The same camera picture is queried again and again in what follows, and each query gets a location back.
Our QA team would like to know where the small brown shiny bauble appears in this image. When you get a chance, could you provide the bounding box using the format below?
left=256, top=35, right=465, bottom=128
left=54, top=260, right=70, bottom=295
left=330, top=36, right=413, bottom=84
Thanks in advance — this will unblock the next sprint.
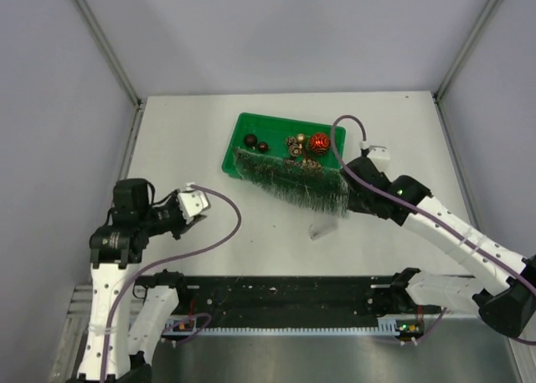
left=257, top=142, right=269, bottom=153

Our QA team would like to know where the aluminium frame post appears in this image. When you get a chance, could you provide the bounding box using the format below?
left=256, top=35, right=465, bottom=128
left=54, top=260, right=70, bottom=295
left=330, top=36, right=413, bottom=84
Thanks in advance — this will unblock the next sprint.
left=62, top=0, right=143, bottom=107
left=433, top=0, right=504, bottom=105

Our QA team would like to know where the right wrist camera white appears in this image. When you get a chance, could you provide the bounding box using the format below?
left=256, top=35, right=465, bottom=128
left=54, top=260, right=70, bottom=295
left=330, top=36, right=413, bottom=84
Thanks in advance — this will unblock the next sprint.
left=360, top=142, right=390, bottom=167

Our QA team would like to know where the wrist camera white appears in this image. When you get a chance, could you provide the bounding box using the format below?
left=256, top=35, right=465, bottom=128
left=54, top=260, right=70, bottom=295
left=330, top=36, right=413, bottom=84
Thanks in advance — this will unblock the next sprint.
left=177, top=183, right=211, bottom=225
left=360, top=142, right=390, bottom=167

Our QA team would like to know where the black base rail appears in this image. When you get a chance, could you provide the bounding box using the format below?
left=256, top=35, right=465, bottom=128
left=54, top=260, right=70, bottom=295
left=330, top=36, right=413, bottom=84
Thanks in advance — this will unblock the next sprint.
left=133, top=274, right=441, bottom=328

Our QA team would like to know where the right aluminium frame post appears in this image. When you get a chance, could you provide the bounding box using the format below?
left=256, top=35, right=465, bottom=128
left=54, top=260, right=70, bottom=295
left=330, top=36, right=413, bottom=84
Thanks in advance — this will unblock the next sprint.
left=433, top=0, right=504, bottom=105

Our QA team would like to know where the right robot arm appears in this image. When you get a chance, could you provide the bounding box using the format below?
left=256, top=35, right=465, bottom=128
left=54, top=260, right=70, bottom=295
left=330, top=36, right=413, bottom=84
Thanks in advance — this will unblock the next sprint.
left=341, top=156, right=535, bottom=341

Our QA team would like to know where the large brown matte bauble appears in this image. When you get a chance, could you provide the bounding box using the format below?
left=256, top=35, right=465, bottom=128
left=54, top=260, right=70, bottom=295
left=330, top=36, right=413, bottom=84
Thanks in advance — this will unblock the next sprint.
left=244, top=134, right=258, bottom=149

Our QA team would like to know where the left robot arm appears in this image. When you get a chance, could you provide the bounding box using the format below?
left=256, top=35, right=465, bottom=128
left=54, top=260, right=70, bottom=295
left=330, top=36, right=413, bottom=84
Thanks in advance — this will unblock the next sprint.
left=72, top=179, right=210, bottom=382

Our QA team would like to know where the large red glitter bauble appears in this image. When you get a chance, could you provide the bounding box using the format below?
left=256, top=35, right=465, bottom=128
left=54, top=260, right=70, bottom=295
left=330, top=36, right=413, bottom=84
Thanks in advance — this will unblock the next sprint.
left=307, top=132, right=331, bottom=156

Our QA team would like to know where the brown ribbon pine cone decoration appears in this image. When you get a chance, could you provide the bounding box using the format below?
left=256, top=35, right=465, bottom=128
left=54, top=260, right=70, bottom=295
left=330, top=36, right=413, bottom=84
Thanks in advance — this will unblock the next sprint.
left=284, top=157, right=322, bottom=170

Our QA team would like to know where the green plastic tray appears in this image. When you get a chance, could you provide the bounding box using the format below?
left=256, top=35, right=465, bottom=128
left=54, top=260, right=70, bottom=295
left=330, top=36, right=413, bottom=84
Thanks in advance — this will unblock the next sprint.
left=221, top=112, right=331, bottom=179

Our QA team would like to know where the white cable duct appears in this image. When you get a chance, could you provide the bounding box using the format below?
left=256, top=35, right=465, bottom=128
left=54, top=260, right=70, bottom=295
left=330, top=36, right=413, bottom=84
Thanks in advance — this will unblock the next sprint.
left=161, top=313, right=424, bottom=338

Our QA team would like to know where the left aluminium frame post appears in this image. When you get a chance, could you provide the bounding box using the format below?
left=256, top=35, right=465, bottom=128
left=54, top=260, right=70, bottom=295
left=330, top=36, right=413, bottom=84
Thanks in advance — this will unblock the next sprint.
left=62, top=0, right=143, bottom=107

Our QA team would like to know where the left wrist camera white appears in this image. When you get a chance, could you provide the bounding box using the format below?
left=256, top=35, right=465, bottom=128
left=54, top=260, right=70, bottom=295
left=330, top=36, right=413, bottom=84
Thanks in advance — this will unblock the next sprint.
left=177, top=183, right=211, bottom=225

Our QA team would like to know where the clear battery box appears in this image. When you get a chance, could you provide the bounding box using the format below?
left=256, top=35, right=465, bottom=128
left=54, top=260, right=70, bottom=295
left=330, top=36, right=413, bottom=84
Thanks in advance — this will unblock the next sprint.
left=308, top=216, right=338, bottom=241

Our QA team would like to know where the small green christmas tree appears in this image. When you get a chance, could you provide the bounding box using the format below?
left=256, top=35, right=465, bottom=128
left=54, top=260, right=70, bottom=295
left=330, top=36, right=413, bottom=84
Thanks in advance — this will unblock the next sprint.
left=234, top=148, right=348, bottom=218

